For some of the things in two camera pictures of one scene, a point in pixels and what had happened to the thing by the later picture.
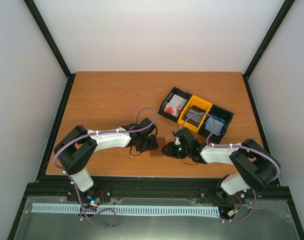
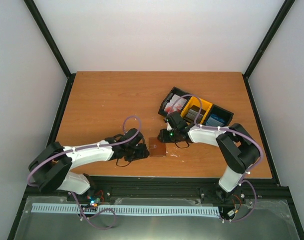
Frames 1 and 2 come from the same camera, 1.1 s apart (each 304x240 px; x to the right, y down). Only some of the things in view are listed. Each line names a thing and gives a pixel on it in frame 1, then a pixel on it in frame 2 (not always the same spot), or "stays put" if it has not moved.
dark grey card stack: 195,120 stays put
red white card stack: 174,106 stays put
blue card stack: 220,123 stays put
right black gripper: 170,151 -> 163,137
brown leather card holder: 157,152 stays put
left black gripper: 153,145 -> 143,153
